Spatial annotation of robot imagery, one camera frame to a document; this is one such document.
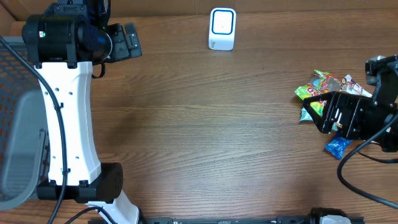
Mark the beige brown cookie bag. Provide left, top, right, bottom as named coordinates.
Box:
left=340, top=75, right=372, bottom=98

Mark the white barcode scanner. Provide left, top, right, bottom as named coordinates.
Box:
left=208, top=7, right=236, bottom=51

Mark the Haribo gummy worms bag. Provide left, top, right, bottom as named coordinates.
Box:
left=295, top=70, right=342, bottom=116

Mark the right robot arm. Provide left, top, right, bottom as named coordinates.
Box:
left=303, top=91, right=397, bottom=152

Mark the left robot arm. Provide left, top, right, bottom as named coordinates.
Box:
left=22, top=1, right=142, bottom=223

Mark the cardboard back wall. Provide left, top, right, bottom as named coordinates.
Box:
left=0, top=0, right=398, bottom=21

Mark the mint green wipes pack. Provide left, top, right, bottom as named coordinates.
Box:
left=300, top=108, right=338, bottom=131

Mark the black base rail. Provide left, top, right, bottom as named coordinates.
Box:
left=88, top=207, right=365, bottom=224

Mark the grey plastic basket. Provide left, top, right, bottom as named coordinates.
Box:
left=1, top=47, right=49, bottom=210

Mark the blue Oreo cookie pack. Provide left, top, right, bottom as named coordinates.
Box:
left=325, top=131, right=353, bottom=159

